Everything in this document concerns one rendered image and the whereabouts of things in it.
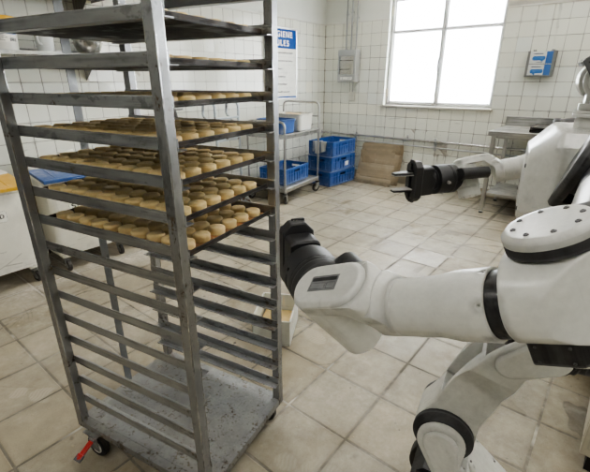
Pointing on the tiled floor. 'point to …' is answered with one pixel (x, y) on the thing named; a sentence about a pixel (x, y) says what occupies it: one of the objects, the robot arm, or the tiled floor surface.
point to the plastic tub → (282, 318)
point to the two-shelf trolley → (285, 153)
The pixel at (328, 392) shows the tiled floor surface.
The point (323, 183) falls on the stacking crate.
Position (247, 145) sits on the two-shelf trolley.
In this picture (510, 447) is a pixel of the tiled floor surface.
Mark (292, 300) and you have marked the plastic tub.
